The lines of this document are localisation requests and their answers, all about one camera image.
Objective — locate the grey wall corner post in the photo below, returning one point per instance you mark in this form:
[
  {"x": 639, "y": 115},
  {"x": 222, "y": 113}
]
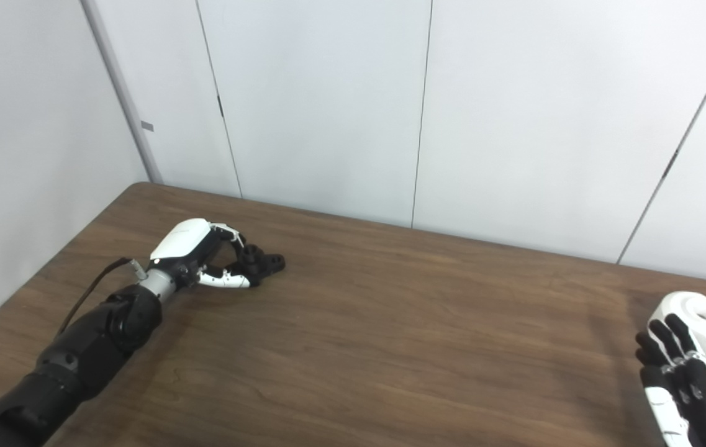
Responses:
[{"x": 123, "y": 99}]

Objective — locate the small grey wall tag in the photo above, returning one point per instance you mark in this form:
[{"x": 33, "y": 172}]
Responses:
[{"x": 147, "y": 125}]

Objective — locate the black flanged holder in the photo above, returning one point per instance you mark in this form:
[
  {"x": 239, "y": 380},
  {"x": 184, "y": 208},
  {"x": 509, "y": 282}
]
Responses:
[{"x": 266, "y": 262}]

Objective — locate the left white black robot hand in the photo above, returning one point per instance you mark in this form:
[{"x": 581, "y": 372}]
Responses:
[{"x": 182, "y": 239}]

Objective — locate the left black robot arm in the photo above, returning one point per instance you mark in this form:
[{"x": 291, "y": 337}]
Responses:
[{"x": 79, "y": 357}]

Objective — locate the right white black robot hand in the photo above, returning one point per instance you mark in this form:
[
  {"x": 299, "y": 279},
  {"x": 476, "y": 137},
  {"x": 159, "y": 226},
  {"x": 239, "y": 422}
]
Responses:
[{"x": 691, "y": 388}]

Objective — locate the black wall seam clip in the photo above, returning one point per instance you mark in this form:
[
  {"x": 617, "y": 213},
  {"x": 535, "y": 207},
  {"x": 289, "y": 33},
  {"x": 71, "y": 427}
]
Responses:
[
  {"x": 220, "y": 106},
  {"x": 670, "y": 163}
]

